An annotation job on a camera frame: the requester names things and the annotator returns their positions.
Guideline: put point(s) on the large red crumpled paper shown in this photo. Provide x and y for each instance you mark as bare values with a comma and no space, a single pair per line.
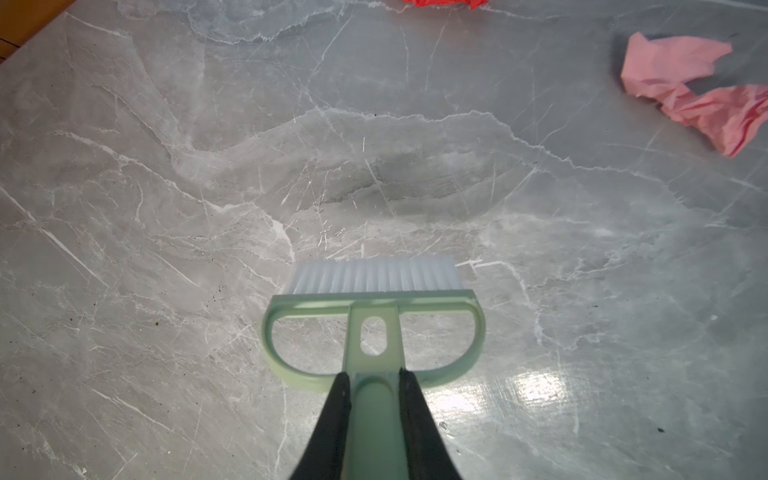
472,4

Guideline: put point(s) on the green hand brush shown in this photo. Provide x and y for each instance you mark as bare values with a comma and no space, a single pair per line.
372,295

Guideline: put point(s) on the small pink crumpled paper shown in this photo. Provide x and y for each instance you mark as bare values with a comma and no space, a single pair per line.
660,70

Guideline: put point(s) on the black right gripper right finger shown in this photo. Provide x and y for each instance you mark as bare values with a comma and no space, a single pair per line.
426,455

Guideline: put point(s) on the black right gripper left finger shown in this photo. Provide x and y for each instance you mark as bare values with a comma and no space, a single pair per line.
323,457

